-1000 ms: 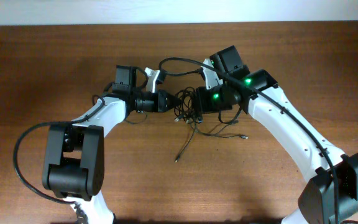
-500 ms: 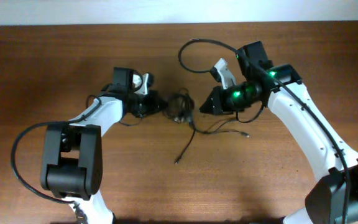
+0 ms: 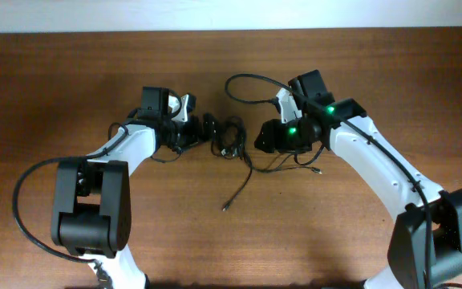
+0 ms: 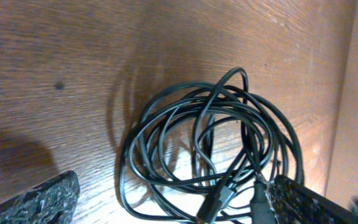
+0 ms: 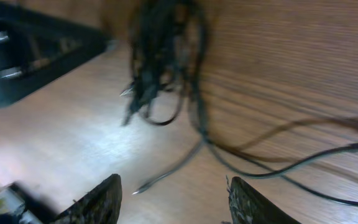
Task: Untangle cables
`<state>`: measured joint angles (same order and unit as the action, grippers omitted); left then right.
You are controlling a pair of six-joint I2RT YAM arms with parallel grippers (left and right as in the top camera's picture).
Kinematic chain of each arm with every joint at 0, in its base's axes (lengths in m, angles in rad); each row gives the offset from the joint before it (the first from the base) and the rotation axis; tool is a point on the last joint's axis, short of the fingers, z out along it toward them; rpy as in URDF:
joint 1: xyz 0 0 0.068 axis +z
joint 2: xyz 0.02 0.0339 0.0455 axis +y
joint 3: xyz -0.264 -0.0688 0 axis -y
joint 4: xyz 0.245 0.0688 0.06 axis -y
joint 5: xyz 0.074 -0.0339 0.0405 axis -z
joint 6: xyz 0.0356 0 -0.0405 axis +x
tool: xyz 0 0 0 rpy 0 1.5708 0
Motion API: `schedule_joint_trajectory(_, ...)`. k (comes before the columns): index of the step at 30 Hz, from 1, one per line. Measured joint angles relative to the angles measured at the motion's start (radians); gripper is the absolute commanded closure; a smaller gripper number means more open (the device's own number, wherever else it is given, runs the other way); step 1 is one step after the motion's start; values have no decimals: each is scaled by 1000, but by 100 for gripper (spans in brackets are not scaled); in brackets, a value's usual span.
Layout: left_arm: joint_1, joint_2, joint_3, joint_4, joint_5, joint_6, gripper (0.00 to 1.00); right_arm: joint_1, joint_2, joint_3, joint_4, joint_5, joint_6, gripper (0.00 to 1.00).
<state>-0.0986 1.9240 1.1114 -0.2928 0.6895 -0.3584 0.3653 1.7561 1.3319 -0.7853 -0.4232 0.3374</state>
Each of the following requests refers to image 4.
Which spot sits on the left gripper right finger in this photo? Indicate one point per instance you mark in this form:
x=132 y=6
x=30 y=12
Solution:
x=295 y=203

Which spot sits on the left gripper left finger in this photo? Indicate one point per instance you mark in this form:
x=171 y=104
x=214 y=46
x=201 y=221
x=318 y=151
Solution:
x=52 y=202

